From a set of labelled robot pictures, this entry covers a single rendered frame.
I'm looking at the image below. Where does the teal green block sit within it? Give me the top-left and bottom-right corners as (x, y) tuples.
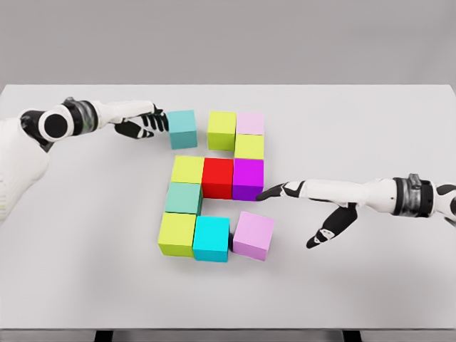
(165, 181), (204, 216)

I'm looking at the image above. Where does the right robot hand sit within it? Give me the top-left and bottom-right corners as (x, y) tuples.
(256, 178), (368, 249)

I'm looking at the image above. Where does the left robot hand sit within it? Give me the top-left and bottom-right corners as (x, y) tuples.
(113, 100), (170, 140)

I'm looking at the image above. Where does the teal blue block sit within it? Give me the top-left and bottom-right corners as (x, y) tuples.
(167, 109), (198, 150)

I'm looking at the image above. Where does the pale pink block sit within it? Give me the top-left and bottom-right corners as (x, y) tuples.
(235, 112), (266, 137)

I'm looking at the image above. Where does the red block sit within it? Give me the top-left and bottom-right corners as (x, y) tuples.
(201, 157), (235, 200)

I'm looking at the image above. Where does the bright cyan block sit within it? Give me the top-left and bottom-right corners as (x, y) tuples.
(192, 215), (231, 264)

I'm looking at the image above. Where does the yellow-green block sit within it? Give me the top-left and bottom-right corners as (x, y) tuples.
(234, 133), (266, 161)
(170, 155), (206, 185)
(157, 212), (198, 258)
(207, 110), (238, 152)

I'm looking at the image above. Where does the purple block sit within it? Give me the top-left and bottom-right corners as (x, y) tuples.
(232, 158), (265, 202)

